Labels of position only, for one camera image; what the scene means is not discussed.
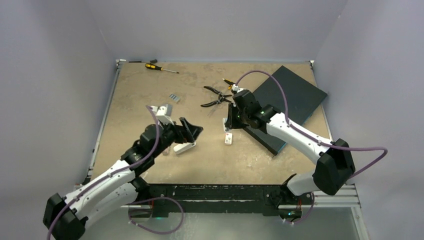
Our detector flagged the black flat box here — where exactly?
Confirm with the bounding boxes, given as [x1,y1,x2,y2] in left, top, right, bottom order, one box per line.
[244,66,328,156]

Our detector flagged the aluminium frame rail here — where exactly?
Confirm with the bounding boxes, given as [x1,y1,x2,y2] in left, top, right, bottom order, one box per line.
[278,185,360,209]

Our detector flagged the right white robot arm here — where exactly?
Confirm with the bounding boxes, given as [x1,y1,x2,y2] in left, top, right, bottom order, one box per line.
[225,86,356,204]

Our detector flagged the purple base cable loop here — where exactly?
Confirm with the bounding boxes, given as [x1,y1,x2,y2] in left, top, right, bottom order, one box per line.
[127,197,185,235]

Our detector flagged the silver staple strip block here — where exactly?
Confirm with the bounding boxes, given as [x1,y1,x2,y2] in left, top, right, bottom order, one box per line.
[169,93,180,103]

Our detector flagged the pink white stapler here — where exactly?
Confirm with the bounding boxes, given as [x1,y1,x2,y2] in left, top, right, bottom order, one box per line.
[173,142,196,155]

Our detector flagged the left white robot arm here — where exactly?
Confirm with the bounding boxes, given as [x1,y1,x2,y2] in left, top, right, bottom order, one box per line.
[43,117,203,240]

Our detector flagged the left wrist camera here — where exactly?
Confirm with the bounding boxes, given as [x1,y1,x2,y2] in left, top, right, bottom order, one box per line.
[150,103,174,125]

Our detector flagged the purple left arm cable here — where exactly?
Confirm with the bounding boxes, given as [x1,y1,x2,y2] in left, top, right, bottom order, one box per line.
[46,105,161,240]

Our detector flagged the black handled pliers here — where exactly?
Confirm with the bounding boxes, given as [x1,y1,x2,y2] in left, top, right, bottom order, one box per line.
[200,85,233,108]

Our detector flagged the silver stapler magazine tray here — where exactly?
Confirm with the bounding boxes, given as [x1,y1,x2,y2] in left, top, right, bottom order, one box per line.
[222,118,230,133]

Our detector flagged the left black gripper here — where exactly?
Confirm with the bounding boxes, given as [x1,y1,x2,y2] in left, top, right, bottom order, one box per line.
[151,116,202,158]

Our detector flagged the small white box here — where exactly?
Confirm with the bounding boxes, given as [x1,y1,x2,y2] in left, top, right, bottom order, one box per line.
[224,132,233,145]

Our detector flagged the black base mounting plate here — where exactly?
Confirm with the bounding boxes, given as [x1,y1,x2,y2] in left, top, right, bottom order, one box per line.
[135,183,302,218]

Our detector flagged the small yellow black screwdriver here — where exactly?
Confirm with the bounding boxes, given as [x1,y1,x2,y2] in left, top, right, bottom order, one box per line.
[222,78,235,89]

